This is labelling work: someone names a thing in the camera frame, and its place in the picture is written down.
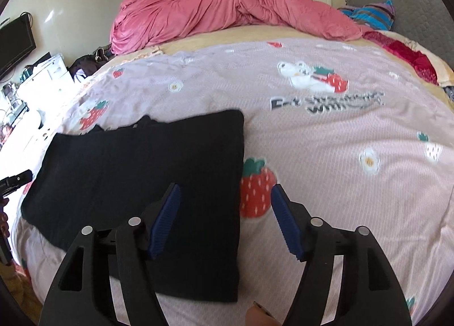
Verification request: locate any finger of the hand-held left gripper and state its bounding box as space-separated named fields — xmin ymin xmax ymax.
xmin=0 ymin=170 xmax=33 ymax=195

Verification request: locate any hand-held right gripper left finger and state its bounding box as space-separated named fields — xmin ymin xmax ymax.
xmin=40 ymin=183 xmax=182 ymax=326

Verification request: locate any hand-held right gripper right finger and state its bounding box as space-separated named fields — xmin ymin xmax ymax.
xmin=270 ymin=183 xmax=414 ymax=326

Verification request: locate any black shirt with orange cuffs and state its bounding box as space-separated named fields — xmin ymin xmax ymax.
xmin=20 ymin=109 xmax=246 ymax=304

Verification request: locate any dark clothes pile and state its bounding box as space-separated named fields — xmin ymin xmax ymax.
xmin=67 ymin=45 xmax=115 ymax=82

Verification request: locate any person's left hand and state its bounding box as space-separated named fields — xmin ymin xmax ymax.
xmin=0 ymin=198 xmax=10 ymax=239

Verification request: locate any person's right hand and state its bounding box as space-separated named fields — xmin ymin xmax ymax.
xmin=245 ymin=302 xmax=281 ymax=326

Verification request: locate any yellow fuzzy cloth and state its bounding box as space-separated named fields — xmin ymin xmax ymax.
xmin=0 ymin=264 xmax=40 ymax=316

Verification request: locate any cluttered white desk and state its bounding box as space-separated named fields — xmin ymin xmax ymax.
xmin=0 ymin=79 xmax=47 ymax=158

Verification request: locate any strawberry printed blanket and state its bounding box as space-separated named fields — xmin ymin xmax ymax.
xmin=10 ymin=37 xmax=454 ymax=326

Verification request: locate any white dresser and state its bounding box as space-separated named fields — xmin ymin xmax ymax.
xmin=14 ymin=52 xmax=71 ymax=111

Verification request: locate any black television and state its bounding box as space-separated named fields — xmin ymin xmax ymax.
xmin=0 ymin=14 xmax=37 ymax=80

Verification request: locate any beige bed sheet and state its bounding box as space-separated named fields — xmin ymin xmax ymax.
xmin=106 ymin=24 xmax=454 ymax=89

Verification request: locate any red floral blanket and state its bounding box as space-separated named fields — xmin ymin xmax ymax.
xmin=362 ymin=30 xmax=454 ymax=87

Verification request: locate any pink duvet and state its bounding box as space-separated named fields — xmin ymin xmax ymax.
xmin=110 ymin=0 xmax=363 ymax=55

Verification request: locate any blue striped cloth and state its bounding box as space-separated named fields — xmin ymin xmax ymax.
xmin=337 ymin=0 xmax=396 ymax=30

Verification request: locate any grey quilted headboard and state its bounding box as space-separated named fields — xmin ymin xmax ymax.
xmin=344 ymin=0 xmax=454 ymax=76

